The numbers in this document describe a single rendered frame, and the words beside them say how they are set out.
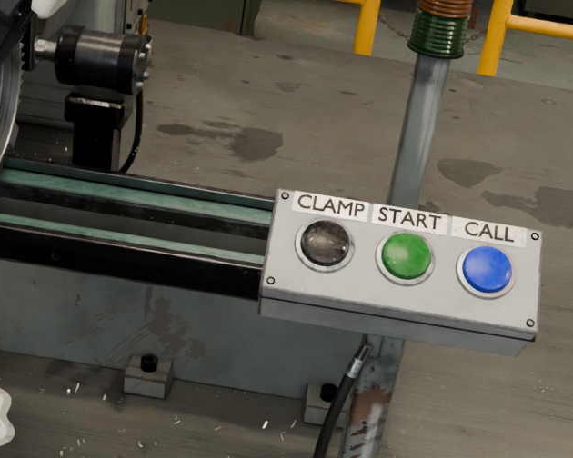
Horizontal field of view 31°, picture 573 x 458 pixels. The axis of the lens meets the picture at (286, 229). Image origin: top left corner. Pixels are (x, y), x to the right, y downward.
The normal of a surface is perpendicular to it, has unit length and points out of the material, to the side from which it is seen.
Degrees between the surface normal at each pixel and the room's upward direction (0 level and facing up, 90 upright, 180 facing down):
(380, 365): 90
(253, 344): 90
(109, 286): 90
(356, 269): 38
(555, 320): 0
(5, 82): 77
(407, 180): 90
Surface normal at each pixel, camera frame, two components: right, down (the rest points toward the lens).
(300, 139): 0.14, -0.88
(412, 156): -0.08, 0.45
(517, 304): 0.06, -0.41
